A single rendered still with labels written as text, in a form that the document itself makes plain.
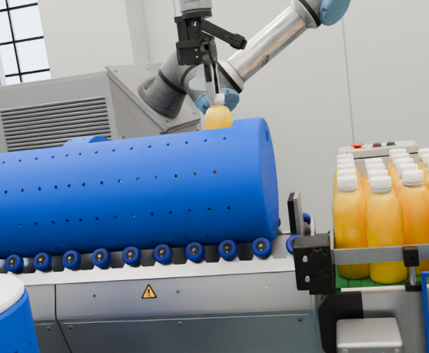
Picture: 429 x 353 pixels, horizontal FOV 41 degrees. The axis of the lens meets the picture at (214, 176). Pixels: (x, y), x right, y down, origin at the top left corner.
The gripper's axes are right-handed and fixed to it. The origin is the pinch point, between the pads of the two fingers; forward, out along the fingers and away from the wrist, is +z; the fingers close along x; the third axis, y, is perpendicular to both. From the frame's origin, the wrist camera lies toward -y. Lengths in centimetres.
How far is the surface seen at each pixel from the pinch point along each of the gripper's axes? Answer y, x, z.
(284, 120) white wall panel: 10, -270, 33
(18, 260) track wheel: 49, 17, 32
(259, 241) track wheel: -9.0, 16.4, 31.0
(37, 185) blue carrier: 39.2, 19.2, 13.9
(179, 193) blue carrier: 6.2, 20.4, 18.2
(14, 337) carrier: 23, 61, 30
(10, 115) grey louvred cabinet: 149, -153, 3
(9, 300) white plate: 24, 59, 25
